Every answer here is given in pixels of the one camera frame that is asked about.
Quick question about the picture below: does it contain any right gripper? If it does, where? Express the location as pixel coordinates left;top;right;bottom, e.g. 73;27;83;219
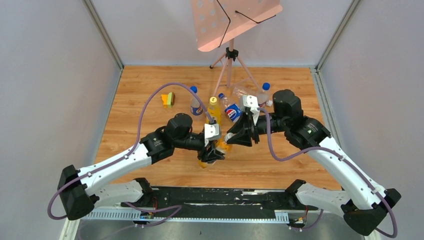
225;112;287;147

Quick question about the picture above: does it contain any orange dark label bottle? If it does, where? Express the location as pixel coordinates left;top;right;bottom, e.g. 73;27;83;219
198;138;232;168

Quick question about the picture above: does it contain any pepsi bottle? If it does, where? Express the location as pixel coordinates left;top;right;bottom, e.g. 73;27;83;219
256;82;272;108
218;93;242;123
190;96;204;117

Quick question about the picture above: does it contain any yellow juice bottle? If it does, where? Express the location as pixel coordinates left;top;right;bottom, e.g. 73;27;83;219
207;102;222;125

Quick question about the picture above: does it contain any yellow bottle cap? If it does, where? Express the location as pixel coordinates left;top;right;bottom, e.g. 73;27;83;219
209;96;218;105

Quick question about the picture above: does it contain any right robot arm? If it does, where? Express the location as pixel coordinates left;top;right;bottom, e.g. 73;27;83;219
225;89;401;238

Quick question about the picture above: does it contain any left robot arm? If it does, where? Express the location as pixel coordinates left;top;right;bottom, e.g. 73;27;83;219
57;113;225;221

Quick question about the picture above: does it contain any clear bottle white cap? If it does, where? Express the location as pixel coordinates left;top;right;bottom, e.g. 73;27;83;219
232;86;273;107

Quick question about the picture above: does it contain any yellow green toy block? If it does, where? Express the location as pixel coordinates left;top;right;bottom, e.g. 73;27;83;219
161;92;175;108

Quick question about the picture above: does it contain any pink music stand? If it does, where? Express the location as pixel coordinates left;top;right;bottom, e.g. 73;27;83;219
190;0;283;97

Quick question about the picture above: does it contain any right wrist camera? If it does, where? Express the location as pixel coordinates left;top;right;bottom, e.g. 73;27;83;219
240;94;260;125

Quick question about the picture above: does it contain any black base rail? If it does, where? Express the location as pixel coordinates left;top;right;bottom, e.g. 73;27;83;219
86;185;332;229

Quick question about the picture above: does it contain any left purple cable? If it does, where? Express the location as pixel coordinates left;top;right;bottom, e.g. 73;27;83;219
46;82;217;240

